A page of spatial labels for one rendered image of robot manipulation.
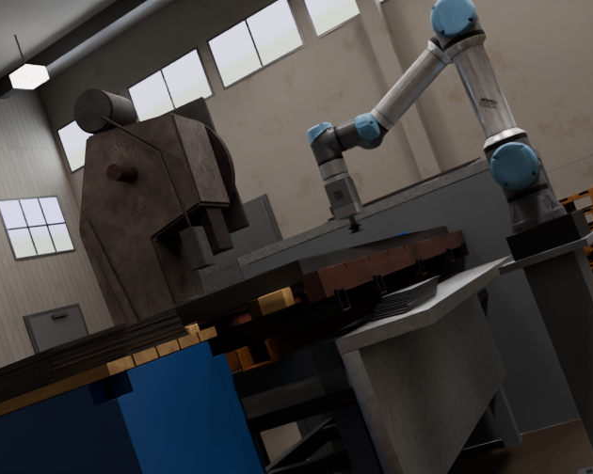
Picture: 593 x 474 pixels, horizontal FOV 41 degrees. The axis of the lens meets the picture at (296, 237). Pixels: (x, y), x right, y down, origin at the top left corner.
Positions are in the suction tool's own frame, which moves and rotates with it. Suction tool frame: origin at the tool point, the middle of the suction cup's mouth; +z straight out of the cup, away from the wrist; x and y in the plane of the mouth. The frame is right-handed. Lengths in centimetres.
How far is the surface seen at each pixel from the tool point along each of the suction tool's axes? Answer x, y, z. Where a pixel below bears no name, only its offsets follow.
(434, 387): 11, 23, 44
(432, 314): 26, 61, 24
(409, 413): 10, 47, 43
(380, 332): 15, 63, 24
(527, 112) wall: 25, -1001, -132
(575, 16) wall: 131, -985, -230
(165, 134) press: -231, -379, -157
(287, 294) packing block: -3, 58, 11
